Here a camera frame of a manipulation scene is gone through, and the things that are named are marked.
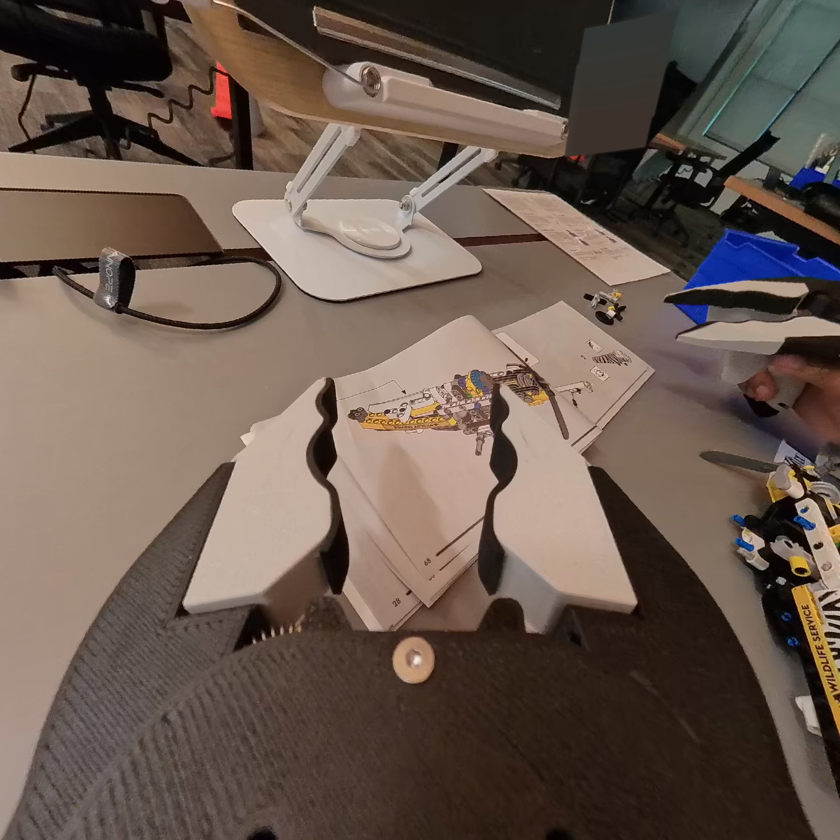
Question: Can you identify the white printed paper sheet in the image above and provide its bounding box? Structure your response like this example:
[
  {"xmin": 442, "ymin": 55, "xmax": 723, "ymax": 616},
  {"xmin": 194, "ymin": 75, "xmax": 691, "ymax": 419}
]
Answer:
[{"xmin": 483, "ymin": 187, "xmax": 670, "ymax": 286}]

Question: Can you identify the blue plastic bin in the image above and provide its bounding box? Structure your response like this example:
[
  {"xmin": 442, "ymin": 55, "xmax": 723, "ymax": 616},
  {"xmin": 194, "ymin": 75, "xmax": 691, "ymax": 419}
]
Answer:
[{"xmin": 682, "ymin": 228, "xmax": 840, "ymax": 326}]

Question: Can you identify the lego plane model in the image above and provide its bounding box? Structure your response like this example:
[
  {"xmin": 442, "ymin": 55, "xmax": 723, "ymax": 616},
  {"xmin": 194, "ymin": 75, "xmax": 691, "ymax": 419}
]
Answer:
[{"xmin": 699, "ymin": 449, "xmax": 840, "ymax": 736}]

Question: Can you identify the black office chair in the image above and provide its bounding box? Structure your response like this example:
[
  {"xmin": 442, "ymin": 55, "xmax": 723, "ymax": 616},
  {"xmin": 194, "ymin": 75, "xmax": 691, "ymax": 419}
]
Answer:
[{"xmin": 0, "ymin": 0, "xmax": 198, "ymax": 165}]

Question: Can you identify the lego instruction booklet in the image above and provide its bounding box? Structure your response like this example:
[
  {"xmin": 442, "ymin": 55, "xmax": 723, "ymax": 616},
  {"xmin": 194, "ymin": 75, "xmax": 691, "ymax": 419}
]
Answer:
[{"xmin": 236, "ymin": 301, "xmax": 656, "ymax": 632}]

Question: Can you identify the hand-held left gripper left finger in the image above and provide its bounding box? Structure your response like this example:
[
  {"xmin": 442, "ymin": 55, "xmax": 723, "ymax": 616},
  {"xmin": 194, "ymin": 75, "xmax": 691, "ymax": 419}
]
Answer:
[{"xmin": 182, "ymin": 377, "xmax": 349, "ymax": 614}]

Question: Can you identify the black braided cable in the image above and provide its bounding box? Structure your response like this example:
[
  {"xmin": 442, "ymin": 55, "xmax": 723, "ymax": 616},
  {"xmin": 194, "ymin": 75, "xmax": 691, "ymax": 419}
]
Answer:
[{"xmin": 52, "ymin": 246, "xmax": 283, "ymax": 330}]

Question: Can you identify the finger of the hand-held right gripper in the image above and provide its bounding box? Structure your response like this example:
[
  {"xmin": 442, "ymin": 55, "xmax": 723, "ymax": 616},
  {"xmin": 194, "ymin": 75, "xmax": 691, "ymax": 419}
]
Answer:
[
  {"xmin": 664, "ymin": 277, "xmax": 815, "ymax": 324},
  {"xmin": 676, "ymin": 315, "xmax": 805, "ymax": 360}
]

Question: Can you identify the wooden background desk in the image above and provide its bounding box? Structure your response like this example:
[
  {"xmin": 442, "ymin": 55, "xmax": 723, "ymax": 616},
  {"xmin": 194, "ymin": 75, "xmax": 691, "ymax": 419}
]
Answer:
[{"xmin": 722, "ymin": 174, "xmax": 840, "ymax": 245}]

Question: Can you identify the small cluster of lego pieces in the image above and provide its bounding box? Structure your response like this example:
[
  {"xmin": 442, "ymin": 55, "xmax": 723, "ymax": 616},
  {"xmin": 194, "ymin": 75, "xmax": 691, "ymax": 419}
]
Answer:
[{"xmin": 583, "ymin": 289, "xmax": 627, "ymax": 326}]

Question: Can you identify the person's right hand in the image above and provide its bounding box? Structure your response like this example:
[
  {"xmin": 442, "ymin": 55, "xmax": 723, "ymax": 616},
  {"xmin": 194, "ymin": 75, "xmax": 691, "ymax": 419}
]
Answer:
[{"xmin": 738, "ymin": 357, "xmax": 840, "ymax": 448}]

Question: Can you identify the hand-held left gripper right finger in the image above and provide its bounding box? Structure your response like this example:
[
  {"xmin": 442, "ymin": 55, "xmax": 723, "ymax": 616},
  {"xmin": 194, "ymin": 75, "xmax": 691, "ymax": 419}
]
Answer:
[{"xmin": 478, "ymin": 382, "xmax": 639, "ymax": 634}]

